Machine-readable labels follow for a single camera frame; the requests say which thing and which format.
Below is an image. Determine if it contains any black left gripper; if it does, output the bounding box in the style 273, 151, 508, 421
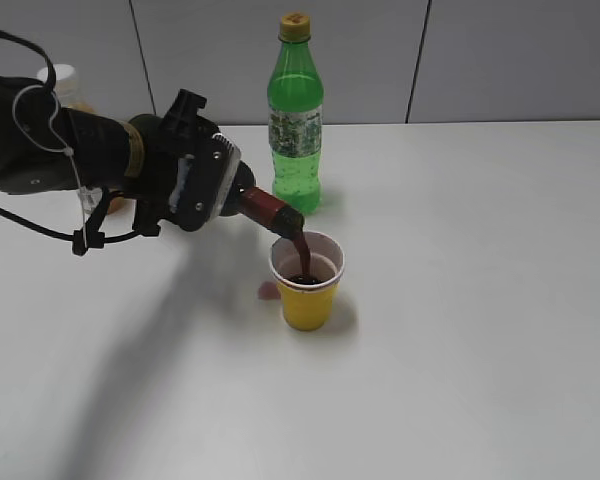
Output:
126, 89, 230, 236

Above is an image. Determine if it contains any dark red wine bottle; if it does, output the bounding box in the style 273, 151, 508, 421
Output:
215, 160, 304, 240

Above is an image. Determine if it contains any yellow paper cup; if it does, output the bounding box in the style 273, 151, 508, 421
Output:
269, 231, 345, 331

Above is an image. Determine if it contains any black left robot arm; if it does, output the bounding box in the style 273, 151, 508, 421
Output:
0, 76, 240, 236

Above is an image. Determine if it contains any spilled wine drop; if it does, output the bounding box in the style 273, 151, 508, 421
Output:
257, 281, 281, 301

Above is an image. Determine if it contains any orange juice bottle white cap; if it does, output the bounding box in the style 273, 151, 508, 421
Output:
53, 64, 103, 215

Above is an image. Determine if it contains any green soda bottle yellow cap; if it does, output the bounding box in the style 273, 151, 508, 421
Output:
267, 12, 324, 214

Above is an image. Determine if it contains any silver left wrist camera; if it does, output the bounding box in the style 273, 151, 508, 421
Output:
168, 133, 241, 232

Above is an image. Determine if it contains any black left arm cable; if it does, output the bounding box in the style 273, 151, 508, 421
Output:
0, 28, 154, 257

